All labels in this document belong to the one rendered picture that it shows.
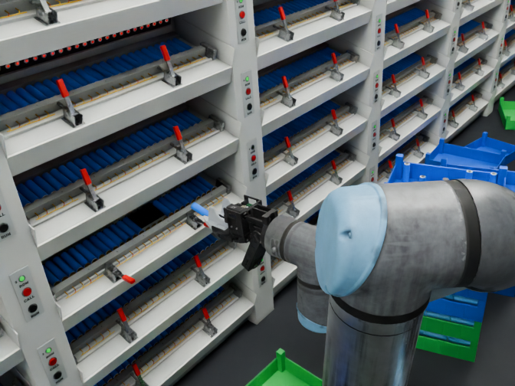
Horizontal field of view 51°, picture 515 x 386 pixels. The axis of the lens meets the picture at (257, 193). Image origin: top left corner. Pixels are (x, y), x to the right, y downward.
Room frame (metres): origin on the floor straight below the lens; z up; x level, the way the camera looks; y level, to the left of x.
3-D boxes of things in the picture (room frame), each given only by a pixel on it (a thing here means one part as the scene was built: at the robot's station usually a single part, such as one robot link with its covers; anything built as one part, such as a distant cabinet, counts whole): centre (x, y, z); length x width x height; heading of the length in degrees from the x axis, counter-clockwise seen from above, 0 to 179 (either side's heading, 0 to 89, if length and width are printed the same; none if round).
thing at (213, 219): (1.04, 0.10, 0.62); 0.09 x 0.03 x 0.06; 51
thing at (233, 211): (0.98, 0.01, 0.63); 0.12 x 0.08 x 0.09; 47
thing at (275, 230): (0.93, -0.05, 0.63); 0.10 x 0.05 x 0.09; 137
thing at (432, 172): (1.25, -0.51, 0.52); 0.30 x 0.20 x 0.08; 64
